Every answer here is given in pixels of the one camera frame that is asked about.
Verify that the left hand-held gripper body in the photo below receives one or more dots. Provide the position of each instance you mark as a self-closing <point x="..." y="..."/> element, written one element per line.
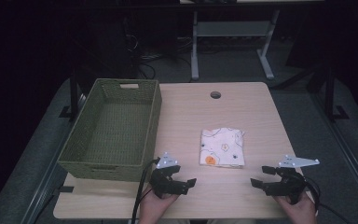
<point x="164" y="183"/>

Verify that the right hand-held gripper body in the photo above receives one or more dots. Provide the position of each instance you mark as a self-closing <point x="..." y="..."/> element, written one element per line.
<point x="289" y="186"/>

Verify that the white patterned cloth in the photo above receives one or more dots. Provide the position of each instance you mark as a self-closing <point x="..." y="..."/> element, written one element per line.
<point x="222" y="147"/>

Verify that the green woven basket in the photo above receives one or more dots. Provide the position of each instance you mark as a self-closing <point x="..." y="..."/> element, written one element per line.
<point x="118" y="133"/>

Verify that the person's left hand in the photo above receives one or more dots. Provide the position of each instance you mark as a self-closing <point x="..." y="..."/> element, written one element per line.
<point x="154" y="208"/>

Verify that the person's right hand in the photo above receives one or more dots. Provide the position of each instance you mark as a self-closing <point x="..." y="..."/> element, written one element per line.
<point x="301" y="213"/>

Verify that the black metal stand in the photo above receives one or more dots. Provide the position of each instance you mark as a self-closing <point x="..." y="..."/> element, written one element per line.
<point x="330" y="93"/>
<point x="73" y="93"/>

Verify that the black tape strip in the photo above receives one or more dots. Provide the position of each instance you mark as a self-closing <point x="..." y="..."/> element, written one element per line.
<point x="64" y="189"/>

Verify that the aluminium rail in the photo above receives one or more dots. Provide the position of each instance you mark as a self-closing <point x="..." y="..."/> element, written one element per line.
<point x="345" y="146"/>
<point x="48" y="183"/>

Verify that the white metal desk frame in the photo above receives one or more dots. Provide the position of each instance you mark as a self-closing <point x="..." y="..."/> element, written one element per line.
<point x="230" y="29"/>

